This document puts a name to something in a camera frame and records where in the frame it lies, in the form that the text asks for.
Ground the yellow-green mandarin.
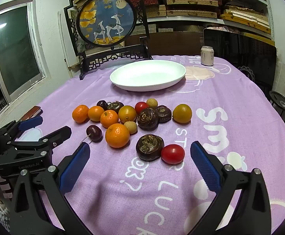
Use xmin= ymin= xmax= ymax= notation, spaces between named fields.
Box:
xmin=118 ymin=105 xmax=137 ymax=123
xmin=172 ymin=104 xmax=192 ymax=124

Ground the small dark water chestnut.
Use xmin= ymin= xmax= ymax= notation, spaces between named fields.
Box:
xmin=155 ymin=105 xmax=173 ymax=123
xmin=106 ymin=101 xmax=124 ymax=114

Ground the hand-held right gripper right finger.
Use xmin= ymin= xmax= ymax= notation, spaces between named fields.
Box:
xmin=190 ymin=141 xmax=272 ymax=235

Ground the large dark water chestnut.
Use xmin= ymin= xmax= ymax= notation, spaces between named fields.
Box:
xmin=136 ymin=134 xmax=165 ymax=161
xmin=137 ymin=107 xmax=160 ymax=131

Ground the white oval plate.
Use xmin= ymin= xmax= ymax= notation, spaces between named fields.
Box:
xmin=109 ymin=59 xmax=186 ymax=92

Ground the wire spiral ornament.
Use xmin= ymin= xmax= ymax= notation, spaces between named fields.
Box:
xmin=238 ymin=65 xmax=255 ymax=81

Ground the brown book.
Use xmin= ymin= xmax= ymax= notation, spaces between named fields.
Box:
xmin=25 ymin=106 xmax=43 ymax=119

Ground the round deer screen black stand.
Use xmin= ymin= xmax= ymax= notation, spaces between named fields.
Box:
xmin=64 ymin=0 xmax=153 ymax=80

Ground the black round stool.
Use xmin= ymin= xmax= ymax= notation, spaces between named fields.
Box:
xmin=268 ymin=90 xmax=285 ymax=123

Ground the black flat panel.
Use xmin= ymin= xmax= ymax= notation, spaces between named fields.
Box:
xmin=203 ymin=28 xmax=277 ymax=89

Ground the white framed picture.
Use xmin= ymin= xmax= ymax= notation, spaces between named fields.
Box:
xmin=58 ymin=10 xmax=94 ymax=66

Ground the pale drink can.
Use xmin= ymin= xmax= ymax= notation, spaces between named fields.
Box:
xmin=200 ymin=46 xmax=214 ymax=66

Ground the red cherry tomato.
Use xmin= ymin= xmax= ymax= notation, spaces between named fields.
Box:
xmin=135 ymin=101 xmax=149 ymax=114
xmin=161 ymin=144 xmax=185 ymax=165

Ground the small orange mandarin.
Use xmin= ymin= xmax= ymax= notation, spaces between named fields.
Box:
xmin=88 ymin=106 xmax=105 ymax=122
xmin=72 ymin=105 xmax=89 ymax=123
xmin=100 ymin=110 xmax=119 ymax=128

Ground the brown cardboard box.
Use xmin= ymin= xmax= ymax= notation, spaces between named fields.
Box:
xmin=124 ymin=32 xmax=204 ymax=55

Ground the white metal shelf rack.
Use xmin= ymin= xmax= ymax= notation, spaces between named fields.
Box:
xmin=75 ymin=0 xmax=274 ymax=40

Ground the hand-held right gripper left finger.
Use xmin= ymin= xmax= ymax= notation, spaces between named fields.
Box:
xmin=9 ymin=142 xmax=94 ymax=235

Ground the window with white frame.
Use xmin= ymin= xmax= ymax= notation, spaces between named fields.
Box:
xmin=0 ymin=2 xmax=46 ymax=104

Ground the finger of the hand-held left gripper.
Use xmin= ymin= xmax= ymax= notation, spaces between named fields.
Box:
xmin=12 ymin=126 xmax=72 ymax=152
xmin=0 ymin=116 xmax=44 ymax=142

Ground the dark cherry with stem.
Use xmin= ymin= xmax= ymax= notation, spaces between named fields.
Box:
xmin=80 ymin=125 xmax=103 ymax=145

